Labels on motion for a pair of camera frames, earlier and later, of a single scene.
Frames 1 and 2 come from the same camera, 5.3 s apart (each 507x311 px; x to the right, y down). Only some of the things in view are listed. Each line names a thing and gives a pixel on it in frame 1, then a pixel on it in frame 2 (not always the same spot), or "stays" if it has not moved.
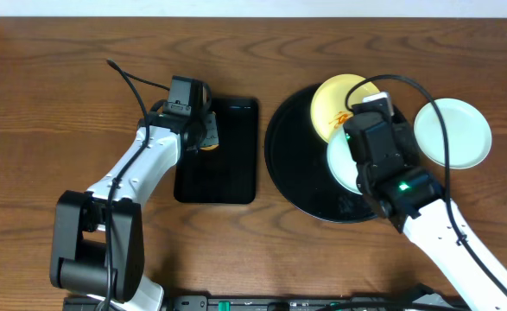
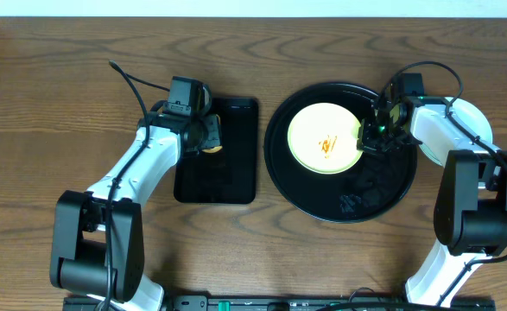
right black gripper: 366,119 -> 369,138
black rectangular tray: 228,174 stays
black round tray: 298,159 stays
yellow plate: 329,108 -> 322,138
